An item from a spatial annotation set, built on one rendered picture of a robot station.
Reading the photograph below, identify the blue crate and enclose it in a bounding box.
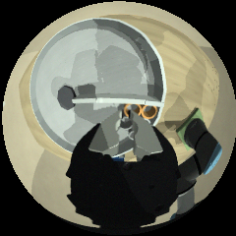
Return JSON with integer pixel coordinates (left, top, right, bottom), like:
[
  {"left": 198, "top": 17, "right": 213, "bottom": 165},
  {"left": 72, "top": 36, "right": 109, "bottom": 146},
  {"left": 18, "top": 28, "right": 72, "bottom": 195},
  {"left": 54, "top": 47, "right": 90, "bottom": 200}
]
[{"left": 112, "top": 154, "right": 125, "bottom": 161}]

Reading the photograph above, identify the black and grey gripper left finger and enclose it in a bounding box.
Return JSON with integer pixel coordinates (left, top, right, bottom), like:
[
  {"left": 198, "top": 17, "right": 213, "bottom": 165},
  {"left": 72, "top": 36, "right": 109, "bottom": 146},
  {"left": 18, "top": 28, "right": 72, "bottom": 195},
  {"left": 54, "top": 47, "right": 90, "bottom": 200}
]
[{"left": 66, "top": 109, "right": 123, "bottom": 178}]

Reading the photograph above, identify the bronze bushing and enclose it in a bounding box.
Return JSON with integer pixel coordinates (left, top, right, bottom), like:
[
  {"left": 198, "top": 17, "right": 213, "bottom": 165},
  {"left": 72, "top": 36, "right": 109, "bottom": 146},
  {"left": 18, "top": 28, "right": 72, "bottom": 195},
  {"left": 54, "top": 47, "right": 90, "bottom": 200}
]
[
  {"left": 124, "top": 103, "right": 142, "bottom": 117},
  {"left": 141, "top": 104, "right": 157, "bottom": 119}
]

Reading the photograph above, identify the grey round turntable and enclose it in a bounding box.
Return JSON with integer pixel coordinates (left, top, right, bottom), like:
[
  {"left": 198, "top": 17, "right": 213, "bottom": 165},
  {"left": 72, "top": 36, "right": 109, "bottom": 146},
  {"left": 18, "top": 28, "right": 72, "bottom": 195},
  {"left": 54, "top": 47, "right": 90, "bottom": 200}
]
[{"left": 29, "top": 18, "right": 166, "bottom": 153}]

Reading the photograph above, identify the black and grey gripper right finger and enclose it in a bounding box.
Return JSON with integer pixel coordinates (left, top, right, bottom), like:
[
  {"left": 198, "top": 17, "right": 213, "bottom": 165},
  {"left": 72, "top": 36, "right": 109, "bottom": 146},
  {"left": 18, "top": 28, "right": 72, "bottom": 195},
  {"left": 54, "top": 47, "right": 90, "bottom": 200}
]
[{"left": 128, "top": 109, "right": 181, "bottom": 179}]

